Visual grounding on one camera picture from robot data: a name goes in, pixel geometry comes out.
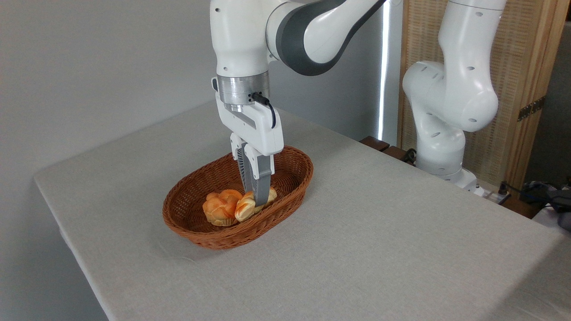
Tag grey tablecloth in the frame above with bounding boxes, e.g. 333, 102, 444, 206
33, 100, 571, 321

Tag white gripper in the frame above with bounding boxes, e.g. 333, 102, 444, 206
215, 91, 284, 206

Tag round orange bread roll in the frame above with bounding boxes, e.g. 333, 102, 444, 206
203, 189, 244, 227

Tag dark bag and cables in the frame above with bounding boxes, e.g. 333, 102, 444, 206
520, 180, 571, 231

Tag long braided bread loaf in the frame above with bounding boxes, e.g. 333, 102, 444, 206
235, 186, 277, 222

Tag dark metal screen hinge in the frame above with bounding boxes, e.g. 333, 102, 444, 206
517, 96, 546, 122

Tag dark brown wooden block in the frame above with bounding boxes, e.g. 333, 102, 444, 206
383, 146, 409, 162
360, 136, 391, 152

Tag wooden rattan folding screen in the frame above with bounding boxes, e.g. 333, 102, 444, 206
397, 0, 571, 192

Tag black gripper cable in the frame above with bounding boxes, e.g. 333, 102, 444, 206
251, 92, 277, 129

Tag brown wicker basket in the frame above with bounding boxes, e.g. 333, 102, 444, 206
162, 145, 314, 250

